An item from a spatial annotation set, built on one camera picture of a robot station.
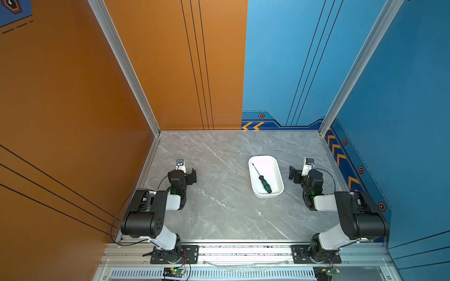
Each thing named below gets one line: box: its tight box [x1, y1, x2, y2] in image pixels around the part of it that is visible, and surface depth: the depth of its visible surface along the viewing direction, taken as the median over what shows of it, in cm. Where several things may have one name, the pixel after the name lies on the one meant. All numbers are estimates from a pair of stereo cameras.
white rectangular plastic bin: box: [248, 155, 285, 199], surface depth 98 cm
